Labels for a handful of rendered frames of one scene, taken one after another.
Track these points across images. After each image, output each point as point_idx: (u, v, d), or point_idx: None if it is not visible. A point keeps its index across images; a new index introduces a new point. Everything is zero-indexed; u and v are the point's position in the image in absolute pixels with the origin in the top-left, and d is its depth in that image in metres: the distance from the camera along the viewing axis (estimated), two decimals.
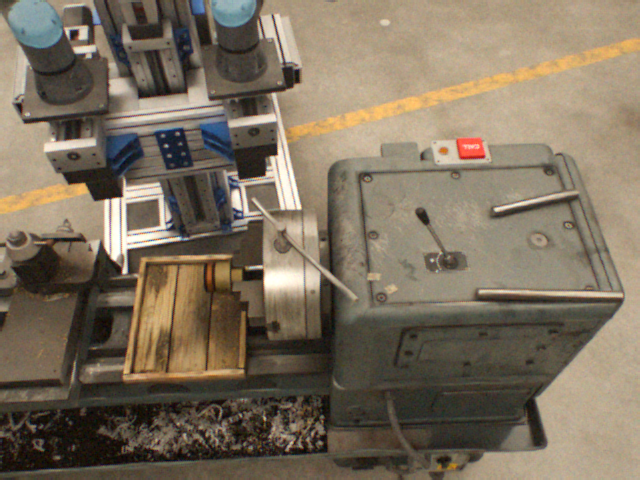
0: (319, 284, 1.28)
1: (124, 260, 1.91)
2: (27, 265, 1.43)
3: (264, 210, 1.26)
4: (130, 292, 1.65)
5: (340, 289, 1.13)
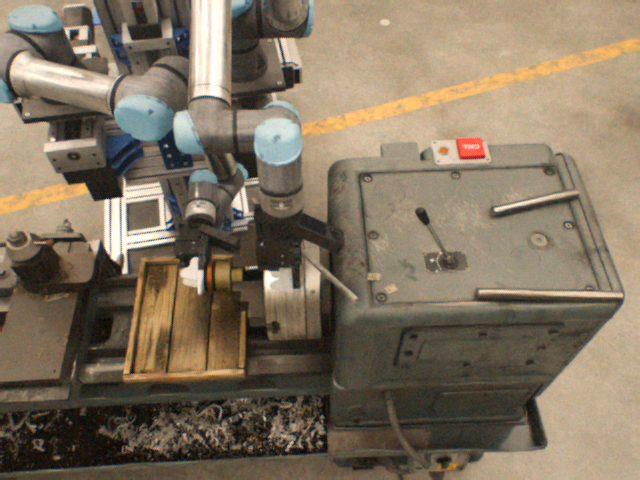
0: (319, 284, 1.28)
1: (124, 260, 1.91)
2: (27, 265, 1.43)
3: None
4: (130, 292, 1.65)
5: (340, 289, 1.13)
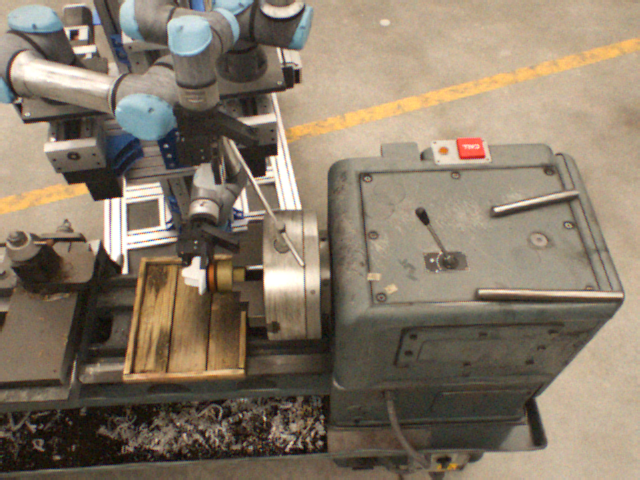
0: (319, 284, 1.28)
1: (124, 260, 1.91)
2: (27, 265, 1.43)
3: (293, 250, 1.21)
4: (130, 292, 1.65)
5: (239, 152, 1.28)
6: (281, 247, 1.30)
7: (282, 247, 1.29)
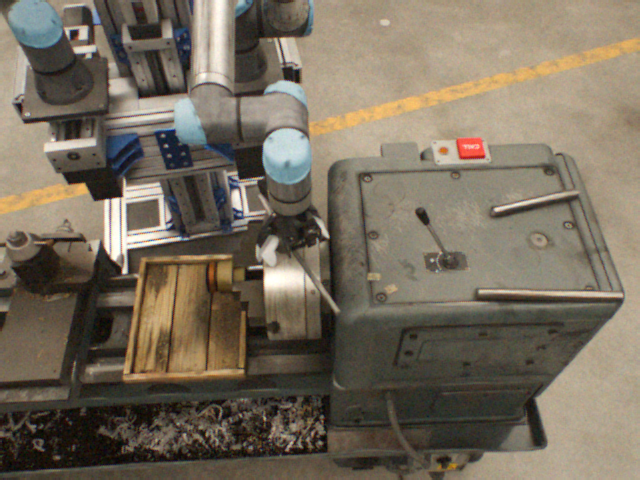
0: None
1: (124, 260, 1.91)
2: (27, 265, 1.43)
3: (268, 208, 1.26)
4: (130, 292, 1.65)
5: (325, 298, 1.13)
6: None
7: None
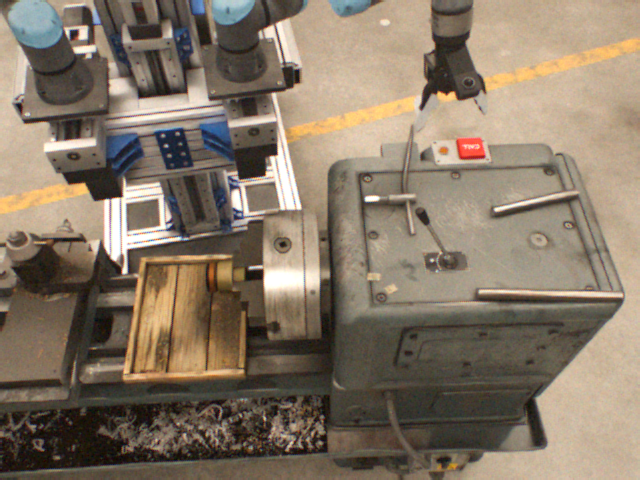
0: (319, 284, 1.28)
1: (124, 260, 1.91)
2: (27, 265, 1.43)
3: (413, 219, 1.30)
4: (130, 292, 1.65)
5: (412, 138, 1.45)
6: (377, 200, 1.32)
7: (378, 201, 1.32)
